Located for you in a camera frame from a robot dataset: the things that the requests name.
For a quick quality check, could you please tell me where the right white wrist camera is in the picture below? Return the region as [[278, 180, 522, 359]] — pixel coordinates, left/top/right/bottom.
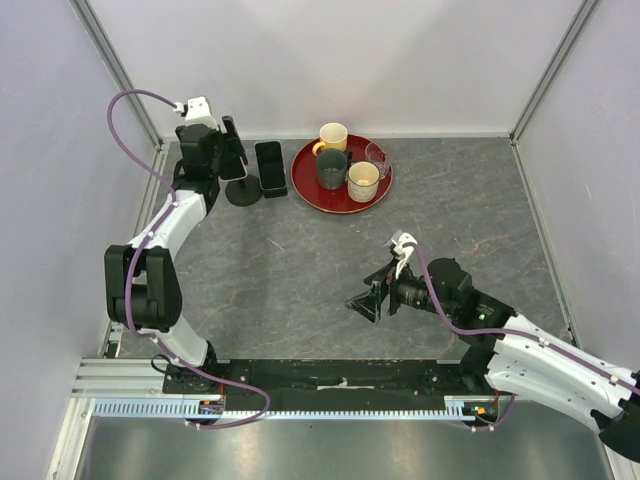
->
[[387, 230, 417, 280]]

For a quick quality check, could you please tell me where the dark green mug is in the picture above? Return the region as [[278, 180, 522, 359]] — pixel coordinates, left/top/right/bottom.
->
[[316, 149, 349, 191]]

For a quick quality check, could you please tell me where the left aluminium frame post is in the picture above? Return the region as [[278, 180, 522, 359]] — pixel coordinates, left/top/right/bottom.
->
[[70, 0, 163, 150]]

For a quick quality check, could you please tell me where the grey slotted cable duct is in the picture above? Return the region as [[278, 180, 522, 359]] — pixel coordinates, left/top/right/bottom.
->
[[93, 398, 475, 421]]

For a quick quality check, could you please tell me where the yellow mug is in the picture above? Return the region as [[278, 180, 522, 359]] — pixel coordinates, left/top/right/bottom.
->
[[312, 122, 348, 156]]

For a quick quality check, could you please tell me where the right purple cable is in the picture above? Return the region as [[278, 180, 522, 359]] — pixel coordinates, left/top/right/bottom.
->
[[412, 244, 640, 431]]

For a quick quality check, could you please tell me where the cream faceted cup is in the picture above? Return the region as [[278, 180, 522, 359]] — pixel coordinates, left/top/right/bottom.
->
[[347, 161, 380, 203]]

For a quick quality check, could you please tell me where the red round tray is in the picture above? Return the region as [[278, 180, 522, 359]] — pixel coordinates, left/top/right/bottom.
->
[[290, 139, 394, 215]]

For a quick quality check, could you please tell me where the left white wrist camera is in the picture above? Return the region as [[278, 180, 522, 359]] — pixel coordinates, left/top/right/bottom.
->
[[173, 96, 219, 130]]

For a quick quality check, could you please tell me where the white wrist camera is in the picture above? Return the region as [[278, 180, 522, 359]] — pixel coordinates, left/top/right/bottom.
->
[[387, 230, 417, 280], [173, 96, 219, 130]]

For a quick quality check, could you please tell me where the black round suction base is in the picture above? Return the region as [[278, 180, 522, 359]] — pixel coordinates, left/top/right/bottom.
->
[[225, 174, 262, 207]]

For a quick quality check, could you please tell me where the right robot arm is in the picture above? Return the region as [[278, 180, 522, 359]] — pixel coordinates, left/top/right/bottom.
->
[[346, 258, 639, 462]]

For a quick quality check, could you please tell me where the pink case smartphone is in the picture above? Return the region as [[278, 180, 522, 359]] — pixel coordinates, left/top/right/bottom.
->
[[219, 139, 248, 181]]

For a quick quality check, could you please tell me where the right aluminium frame post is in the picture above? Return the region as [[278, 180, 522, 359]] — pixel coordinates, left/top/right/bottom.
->
[[509, 0, 600, 145]]

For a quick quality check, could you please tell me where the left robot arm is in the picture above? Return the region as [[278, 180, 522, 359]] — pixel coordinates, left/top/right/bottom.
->
[[104, 115, 246, 393]]

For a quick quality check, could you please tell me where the aluminium frame post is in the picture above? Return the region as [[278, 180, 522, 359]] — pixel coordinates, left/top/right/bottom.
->
[[509, 0, 600, 145], [70, 0, 163, 150]]

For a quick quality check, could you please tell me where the clear drinking glass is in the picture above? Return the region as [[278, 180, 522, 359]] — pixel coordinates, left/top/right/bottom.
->
[[365, 142, 390, 180]]

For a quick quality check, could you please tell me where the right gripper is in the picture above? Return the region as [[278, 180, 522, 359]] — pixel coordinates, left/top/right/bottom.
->
[[344, 256, 455, 324]]

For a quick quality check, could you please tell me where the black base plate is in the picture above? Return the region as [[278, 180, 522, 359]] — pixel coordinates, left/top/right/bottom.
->
[[162, 358, 519, 412]]

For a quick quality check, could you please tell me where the white case smartphone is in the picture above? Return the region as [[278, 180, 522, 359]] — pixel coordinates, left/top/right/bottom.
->
[[254, 141, 286, 192]]

